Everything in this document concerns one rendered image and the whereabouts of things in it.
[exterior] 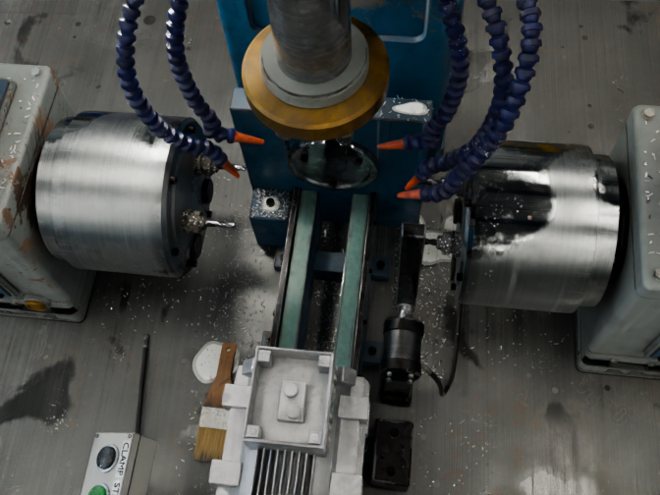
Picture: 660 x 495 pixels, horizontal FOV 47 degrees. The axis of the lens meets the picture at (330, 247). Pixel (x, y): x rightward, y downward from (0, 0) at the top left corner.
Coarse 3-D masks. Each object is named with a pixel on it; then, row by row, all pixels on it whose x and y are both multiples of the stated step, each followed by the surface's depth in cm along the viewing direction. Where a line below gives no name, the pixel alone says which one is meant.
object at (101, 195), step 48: (48, 144) 111; (96, 144) 109; (144, 144) 109; (48, 192) 109; (96, 192) 107; (144, 192) 107; (192, 192) 118; (48, 240) 113; (96, 240) 110; (144, 240) 109; (192, 240) 121
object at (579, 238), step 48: (528, 144) 109; (576, 144) 110; (480, 192) 103; (528, 192) 102; (576, 192) 102; (432, 240) 111; (480, 240) 103; (528, 240) 102; (576, 240) 101; (480, 288) 107; (528, 288) 105; (576, 288) 104
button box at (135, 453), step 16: (96, 432) 103; (112, 432) 101; (128, 432) 100; (96, 448) 101; (128, 448) 99; (144, 448) 101; (96, 464) 100; (128, 464) 98; (144, 464) 101; (96, 480) 99; (112, 480) 98; (128, 480) 98; (144, 480) 100
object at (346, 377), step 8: (248, 360) 102; (248, 368) 102; (344, 368) 101; (352, 368) 102; (248, 376) 103; (336, 376) 101; (344, 376) 100; (352, 376) 101; (344, 384) 101; (352, 384) 101
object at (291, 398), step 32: (256, 352) 97; (288, 352) 97; (320, 352) 96; (256, 384) 97; (288, 384) 96; (320, 384) 98; (256, 416) 96; (288, 416) 95; (320, 416) 96; (288, 448) 93; (320, 448) 91
